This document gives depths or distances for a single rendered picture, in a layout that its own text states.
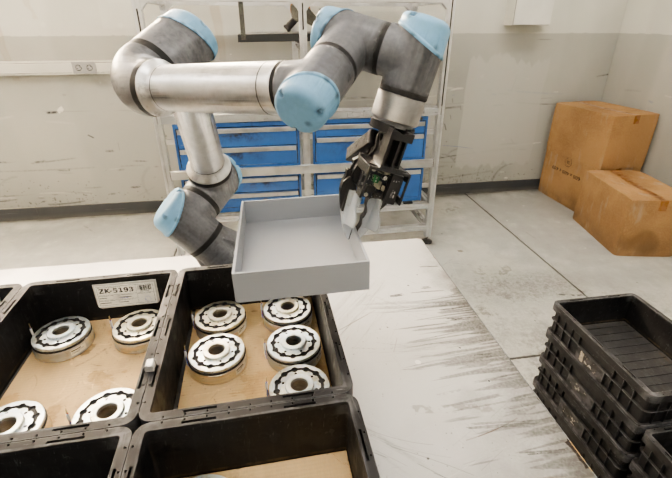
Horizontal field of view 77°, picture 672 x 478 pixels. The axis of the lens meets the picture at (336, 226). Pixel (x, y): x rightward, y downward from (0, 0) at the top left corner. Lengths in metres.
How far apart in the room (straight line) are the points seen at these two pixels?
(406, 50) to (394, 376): 0.68
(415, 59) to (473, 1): 3.10
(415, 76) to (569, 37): 3.56
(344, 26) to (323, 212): 0.38
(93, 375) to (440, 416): 0.66
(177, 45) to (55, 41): 2.80
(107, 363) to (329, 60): 0.68
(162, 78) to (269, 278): 0.36
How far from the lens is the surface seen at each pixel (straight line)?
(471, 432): 0.94
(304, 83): 0.56
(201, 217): 1.14
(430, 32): 0.65
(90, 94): 3.64
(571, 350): 1.56
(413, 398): 0.97
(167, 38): 0.89
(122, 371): 0.92
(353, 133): 2.66
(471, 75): 3.78
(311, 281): 0.63
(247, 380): 0.83
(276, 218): 0.87
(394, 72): 0.65
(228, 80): 0.66
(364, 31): 0.66
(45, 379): 0.97
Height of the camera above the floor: 1.41
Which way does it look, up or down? 26 degrees down
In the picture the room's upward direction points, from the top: straight up
